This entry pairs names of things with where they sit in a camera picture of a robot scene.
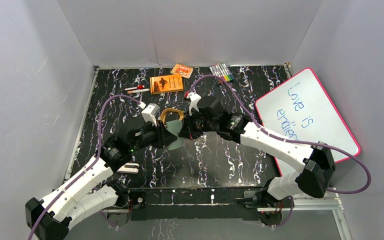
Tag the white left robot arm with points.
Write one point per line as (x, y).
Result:
(54, 215)

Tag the white marker pen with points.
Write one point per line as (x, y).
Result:
(138, 91)

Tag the red capped marker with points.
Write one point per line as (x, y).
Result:
(139, 87)

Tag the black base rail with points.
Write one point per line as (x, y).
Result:
(246, 203)

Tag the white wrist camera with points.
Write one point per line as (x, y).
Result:
(193, 99)
(150, 114)

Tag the pink framed whiteboard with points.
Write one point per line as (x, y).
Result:
(301, 109)

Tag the mint green card holder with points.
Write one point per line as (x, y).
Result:
(174, 127)

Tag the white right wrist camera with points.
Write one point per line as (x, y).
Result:
(193, 99)

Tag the small orange card box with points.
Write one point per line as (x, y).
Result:
(183, 70)

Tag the orange book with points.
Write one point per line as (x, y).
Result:
(166, 84)

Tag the orange oval tray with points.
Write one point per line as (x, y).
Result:
(171, 114)

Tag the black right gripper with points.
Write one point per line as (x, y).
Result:
(187, 131)

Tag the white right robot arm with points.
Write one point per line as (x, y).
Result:
(313, 164)

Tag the coloured marker pack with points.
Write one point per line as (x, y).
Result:
(221, 70)

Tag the white clip block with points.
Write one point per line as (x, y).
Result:
(129, 168)

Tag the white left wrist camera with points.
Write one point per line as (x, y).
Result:
(150, 114)

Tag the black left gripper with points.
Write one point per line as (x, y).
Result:
(160, 135)

